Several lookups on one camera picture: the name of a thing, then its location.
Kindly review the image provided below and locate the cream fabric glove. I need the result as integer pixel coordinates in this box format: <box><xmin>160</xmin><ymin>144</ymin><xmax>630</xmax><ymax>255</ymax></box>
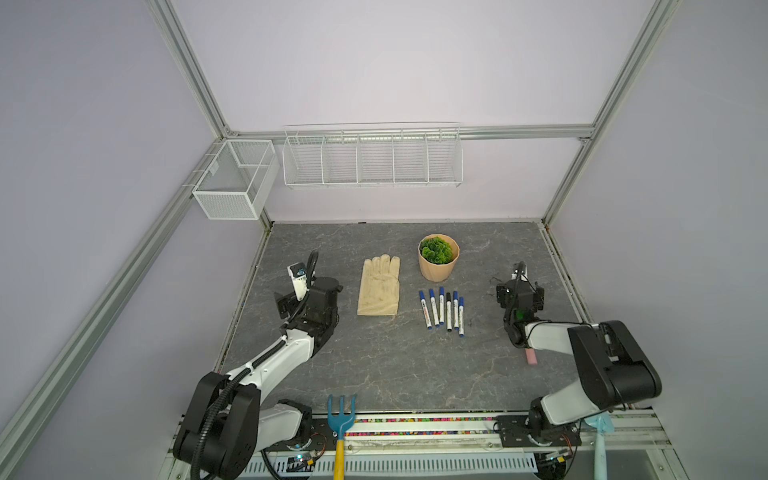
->
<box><xmin>357</xmin><ymin>254</ymin><xmax>401</xmax><ymax>316</ymax></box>

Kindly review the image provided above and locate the white mesh box basket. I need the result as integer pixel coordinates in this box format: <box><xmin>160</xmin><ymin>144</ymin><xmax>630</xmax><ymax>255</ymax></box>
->
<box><xmin>193</xmin><ymin>139</ymin><xmax>280</xmax><ymax>221</ymax></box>

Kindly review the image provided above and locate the tan pot green plant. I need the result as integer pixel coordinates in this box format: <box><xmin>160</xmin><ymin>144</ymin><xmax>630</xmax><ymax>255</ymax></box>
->
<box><xmin>418</xmin><ymin>234</ymin><xmax>460</xmax><ymax>283</ymax></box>

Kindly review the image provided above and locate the light blue garden trowel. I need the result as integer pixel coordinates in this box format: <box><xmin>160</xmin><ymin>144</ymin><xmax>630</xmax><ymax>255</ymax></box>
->
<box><xmin>585</xmin><ymin>412</ymin><xmax>614</xmax><ymax>480</ymax></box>

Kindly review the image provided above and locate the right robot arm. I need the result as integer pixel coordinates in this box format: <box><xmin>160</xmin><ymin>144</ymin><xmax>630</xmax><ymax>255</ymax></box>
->
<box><xmin>496</xmin><ymin>262</ymin><xmax>662</xmax><ymax>442</ymax></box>

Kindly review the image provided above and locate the pink eraser stick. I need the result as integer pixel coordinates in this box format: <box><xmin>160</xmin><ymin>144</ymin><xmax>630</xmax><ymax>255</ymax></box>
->
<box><xmin>525</xmin><ymin>349</ymin><xmax>538</xmax><ymax>365</ymax></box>

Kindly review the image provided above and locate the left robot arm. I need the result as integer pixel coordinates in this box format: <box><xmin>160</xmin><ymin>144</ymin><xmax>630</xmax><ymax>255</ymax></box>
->
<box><xmin>173</xmin><ymin>251</ymin><xmax>343</xmax><ymax>479</ymax></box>

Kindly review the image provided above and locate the blue garden fork yellow handle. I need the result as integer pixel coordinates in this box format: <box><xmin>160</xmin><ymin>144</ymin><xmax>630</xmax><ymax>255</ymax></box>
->
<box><xmin>327</xmin><ymin>395</ymin><xmax>357</xmax><ymax>480</ymax></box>

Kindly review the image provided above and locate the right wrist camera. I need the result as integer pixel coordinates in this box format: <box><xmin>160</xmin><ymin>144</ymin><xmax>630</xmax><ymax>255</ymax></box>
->
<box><xmin>512</xmin><ymin>261</ymin><xmax>529</xmax><ymax>283</ymax></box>

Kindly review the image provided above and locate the white wire wall basket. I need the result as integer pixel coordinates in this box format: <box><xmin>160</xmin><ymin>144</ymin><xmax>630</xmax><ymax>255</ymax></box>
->
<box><xmin>283</xmin><ymin>122</ymin><xmax>464</xmax><ymax>188</ymax></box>

